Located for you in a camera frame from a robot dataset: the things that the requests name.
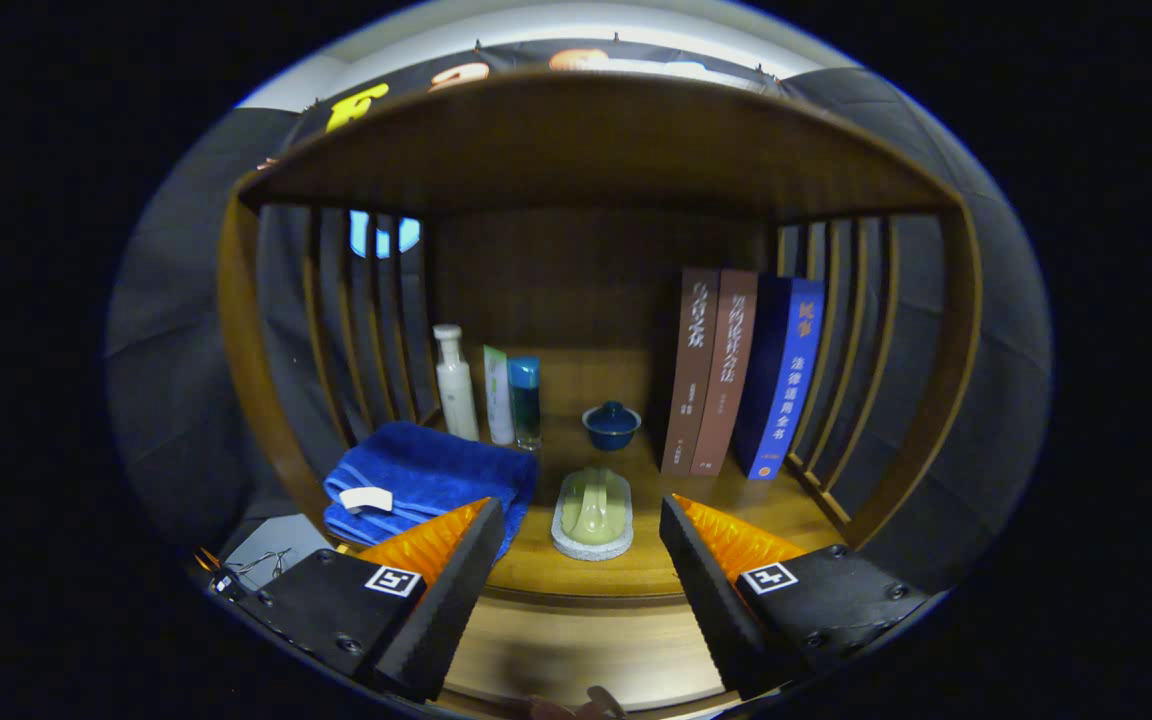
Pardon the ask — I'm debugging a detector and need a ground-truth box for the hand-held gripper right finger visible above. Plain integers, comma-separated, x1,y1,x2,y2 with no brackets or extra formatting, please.
658,493,937,701

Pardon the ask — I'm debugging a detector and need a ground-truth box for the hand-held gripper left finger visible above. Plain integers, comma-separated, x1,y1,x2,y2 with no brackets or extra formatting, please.
211,497,507,703

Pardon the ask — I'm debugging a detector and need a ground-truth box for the yellow-green scrub brush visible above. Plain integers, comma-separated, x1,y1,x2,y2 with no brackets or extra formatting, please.
550,465,634,562

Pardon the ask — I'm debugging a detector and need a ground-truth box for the wooden countertop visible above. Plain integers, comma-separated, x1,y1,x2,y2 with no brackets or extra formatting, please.
331,345,852,601

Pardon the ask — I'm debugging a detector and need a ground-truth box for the wooden cabinet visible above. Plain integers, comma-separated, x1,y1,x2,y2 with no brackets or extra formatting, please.
218,68,984,601

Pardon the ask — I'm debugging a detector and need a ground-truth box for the blue folded towel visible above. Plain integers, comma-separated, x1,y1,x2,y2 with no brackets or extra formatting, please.
322,421,539,561

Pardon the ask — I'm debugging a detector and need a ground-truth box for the blue lidded teacup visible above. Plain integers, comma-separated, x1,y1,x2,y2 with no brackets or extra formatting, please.
582,401,642,452

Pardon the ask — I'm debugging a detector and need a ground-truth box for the white and green tube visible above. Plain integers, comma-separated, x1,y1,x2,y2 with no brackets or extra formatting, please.
482,345,516,447

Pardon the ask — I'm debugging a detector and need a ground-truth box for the white pump bottle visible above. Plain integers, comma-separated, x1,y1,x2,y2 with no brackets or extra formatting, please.
432,323,480,443

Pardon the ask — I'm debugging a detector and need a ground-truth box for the reddish brown book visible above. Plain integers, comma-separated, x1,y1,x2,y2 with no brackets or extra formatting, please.
691,268,760,478

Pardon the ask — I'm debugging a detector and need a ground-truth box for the blue book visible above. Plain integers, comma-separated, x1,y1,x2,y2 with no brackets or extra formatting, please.
731,275,827,482

